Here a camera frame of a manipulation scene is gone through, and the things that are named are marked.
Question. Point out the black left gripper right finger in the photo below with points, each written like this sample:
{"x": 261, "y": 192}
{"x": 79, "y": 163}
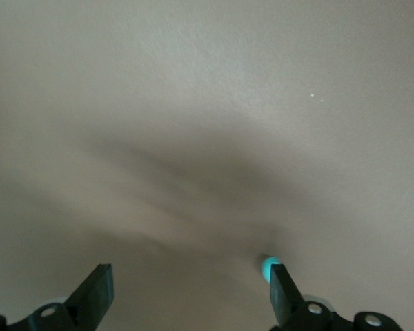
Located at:
{"x": 284, "y": 300}

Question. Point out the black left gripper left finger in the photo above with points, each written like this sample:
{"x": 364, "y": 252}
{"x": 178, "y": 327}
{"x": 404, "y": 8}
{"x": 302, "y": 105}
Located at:
{"x": 93, "y": 296}

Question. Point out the teal letter j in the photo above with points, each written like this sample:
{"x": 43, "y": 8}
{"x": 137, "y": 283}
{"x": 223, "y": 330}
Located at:
{"x": 266, "y": 267}

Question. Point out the brown table cover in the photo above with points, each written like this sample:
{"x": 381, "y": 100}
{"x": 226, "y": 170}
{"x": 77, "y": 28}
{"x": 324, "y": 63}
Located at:
{"x": 207, "y": 103}

